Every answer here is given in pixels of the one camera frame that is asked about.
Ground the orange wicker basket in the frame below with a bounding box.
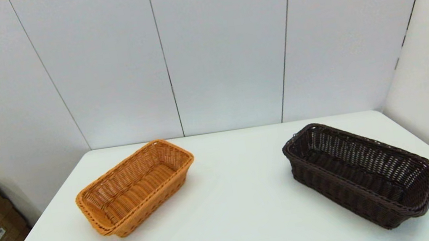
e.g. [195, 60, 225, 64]
[69, 134, 205, 241]

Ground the dark brown wicker basket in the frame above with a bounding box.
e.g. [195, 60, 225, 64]
[279, 106, 429, 241]

